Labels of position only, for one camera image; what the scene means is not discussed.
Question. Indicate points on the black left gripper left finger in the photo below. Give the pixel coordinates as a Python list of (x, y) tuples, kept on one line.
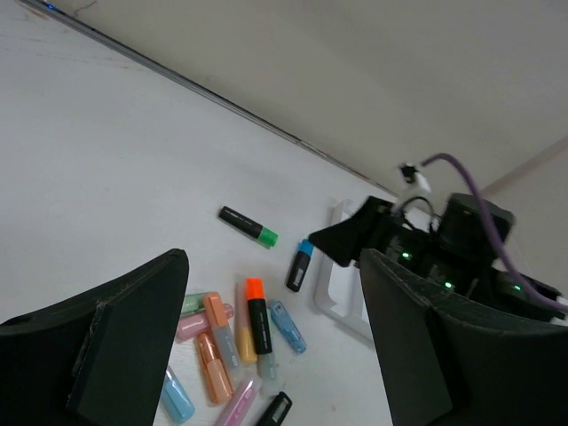
[(97, 358)]

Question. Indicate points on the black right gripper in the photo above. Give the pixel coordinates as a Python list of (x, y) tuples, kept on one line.
[(391, 233)]

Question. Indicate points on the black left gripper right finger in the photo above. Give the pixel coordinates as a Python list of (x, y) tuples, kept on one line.
[(447, 360)]

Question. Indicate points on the green cap black highlighter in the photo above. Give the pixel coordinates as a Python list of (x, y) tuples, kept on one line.
[(251, 228)]

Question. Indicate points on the orange cap black highlighter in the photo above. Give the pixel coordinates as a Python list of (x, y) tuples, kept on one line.
[(258, 318)]

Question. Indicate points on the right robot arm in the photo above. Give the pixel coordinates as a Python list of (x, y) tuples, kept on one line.
[(453, 251)]

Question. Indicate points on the blue cap black highlighter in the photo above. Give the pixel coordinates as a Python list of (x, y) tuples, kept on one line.
[(299, 266)]

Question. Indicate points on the white compartment organizer tray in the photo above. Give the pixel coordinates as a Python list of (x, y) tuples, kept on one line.
[(339, 295)]

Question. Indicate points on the blue cap pastel highlighter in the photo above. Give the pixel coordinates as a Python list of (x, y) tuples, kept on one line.
[(175, 400)]

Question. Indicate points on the pink correction tape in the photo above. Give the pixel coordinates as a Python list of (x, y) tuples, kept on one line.
[(195, 326)]

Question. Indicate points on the green correction tape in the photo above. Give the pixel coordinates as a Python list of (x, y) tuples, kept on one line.
[(192, 304)]

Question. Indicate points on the orange correction tape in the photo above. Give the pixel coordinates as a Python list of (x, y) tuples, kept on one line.
[(217, 382)]

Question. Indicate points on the blue correction tape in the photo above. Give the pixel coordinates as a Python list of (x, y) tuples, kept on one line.
[(286, 326)]

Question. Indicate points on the peach cap pastel highlighter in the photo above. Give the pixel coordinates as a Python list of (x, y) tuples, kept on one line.
[(224, 339)]

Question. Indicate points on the yellow pastel highlighter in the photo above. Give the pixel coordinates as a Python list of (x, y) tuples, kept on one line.
[(244, 338)]

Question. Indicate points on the purple cap pastel highlighter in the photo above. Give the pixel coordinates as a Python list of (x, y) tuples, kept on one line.
[(237, 408)]

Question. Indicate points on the green cap pastel highlighter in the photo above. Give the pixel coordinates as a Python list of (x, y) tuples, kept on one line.
[(267, 371)]

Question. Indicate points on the pink cap black highlighter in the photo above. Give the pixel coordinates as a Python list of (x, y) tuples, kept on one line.
[(276, 412)]

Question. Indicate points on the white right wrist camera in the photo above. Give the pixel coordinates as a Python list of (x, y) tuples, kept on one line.
[(417, 186)]

